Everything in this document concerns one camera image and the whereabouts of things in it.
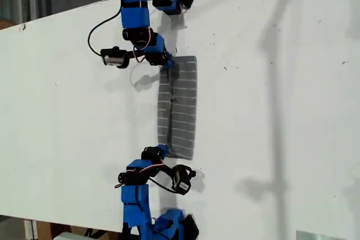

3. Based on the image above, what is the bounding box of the grey striped square towel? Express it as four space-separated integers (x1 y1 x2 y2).
156 55 198 161

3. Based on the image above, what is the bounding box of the white container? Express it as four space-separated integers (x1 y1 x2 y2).
55 231 88 240

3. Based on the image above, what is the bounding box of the brown cardboard box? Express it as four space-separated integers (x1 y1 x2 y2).
36 221 85 240

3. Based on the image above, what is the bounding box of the white table leg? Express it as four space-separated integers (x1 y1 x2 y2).
24 219 39 240

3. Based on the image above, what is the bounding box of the arm red white wire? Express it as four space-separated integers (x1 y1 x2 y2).
133 0 181 63
114 162 165 189

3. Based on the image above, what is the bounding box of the black camera stalk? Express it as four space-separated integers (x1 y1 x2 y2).
159 163 177 176
125 50 147 61

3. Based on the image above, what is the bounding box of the black camera cable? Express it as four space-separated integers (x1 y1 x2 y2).
148 176 177 193
88 6 123 56

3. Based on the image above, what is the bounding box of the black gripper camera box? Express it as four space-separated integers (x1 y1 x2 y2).
170 164 196 196
100 46 128 70

